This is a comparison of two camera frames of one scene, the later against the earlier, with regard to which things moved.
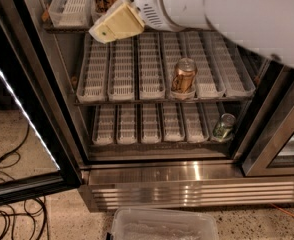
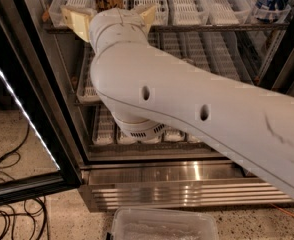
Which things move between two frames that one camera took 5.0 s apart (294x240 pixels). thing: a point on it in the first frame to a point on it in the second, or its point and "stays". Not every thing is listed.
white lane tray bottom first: [104, 123] stays
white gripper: [149, 1] to [117, 20]
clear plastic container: [148, 223] stays
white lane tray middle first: [93, 86] stays
